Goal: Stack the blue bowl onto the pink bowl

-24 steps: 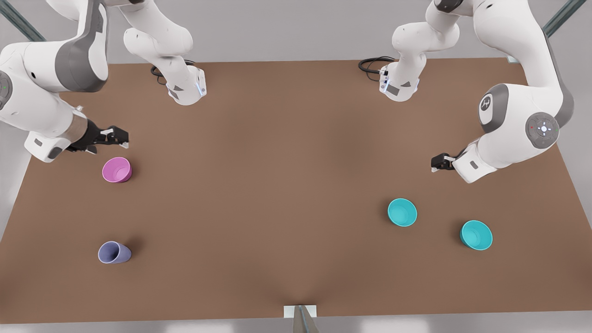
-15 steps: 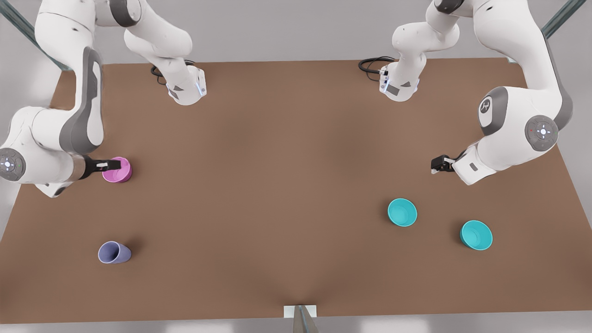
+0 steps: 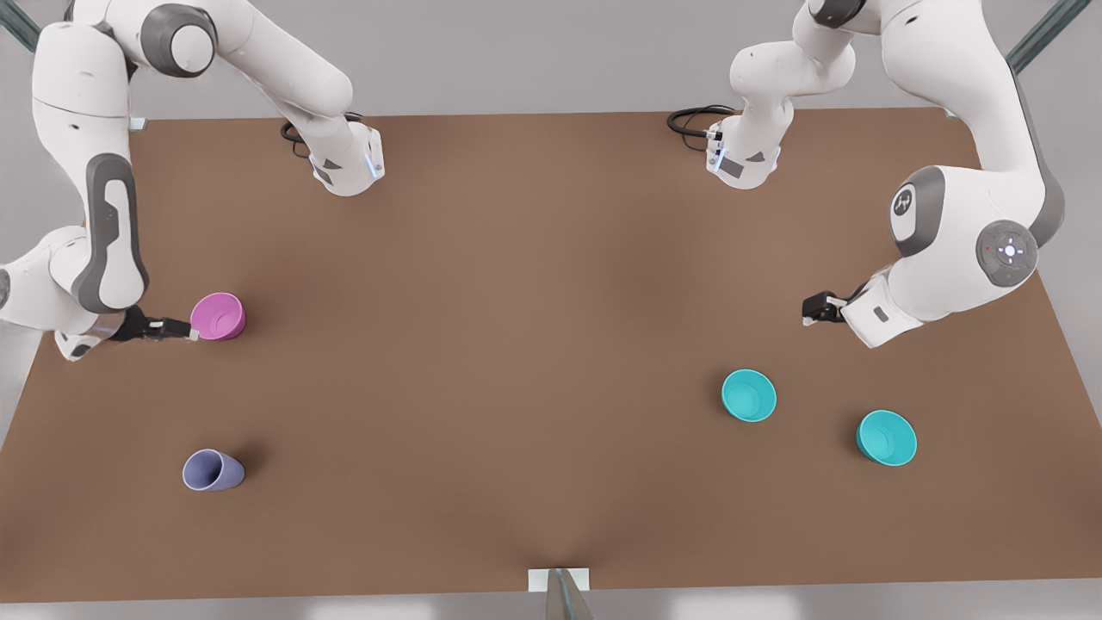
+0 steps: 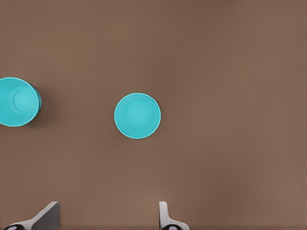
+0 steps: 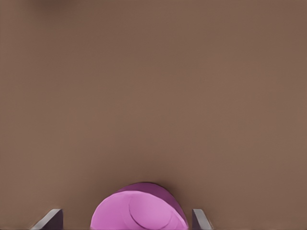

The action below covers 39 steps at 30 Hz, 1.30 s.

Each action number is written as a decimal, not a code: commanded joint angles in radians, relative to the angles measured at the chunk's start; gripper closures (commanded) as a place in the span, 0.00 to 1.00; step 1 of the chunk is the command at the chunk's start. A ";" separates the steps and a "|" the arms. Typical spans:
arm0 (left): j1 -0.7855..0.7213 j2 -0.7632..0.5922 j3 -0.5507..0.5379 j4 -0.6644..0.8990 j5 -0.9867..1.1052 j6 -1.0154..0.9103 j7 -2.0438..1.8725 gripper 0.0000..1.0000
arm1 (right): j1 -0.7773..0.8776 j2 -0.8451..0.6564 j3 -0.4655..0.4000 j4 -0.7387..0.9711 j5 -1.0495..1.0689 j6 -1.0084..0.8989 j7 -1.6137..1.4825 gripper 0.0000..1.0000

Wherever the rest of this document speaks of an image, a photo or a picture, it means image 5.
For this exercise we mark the pink bowl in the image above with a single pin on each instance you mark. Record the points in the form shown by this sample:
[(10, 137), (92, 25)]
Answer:
[(134, 210)]

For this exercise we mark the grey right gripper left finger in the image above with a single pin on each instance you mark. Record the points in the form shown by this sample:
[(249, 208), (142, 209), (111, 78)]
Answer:
[(50, 220)]

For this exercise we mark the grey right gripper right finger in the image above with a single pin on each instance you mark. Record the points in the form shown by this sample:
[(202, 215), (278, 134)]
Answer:
[(201, 220)]

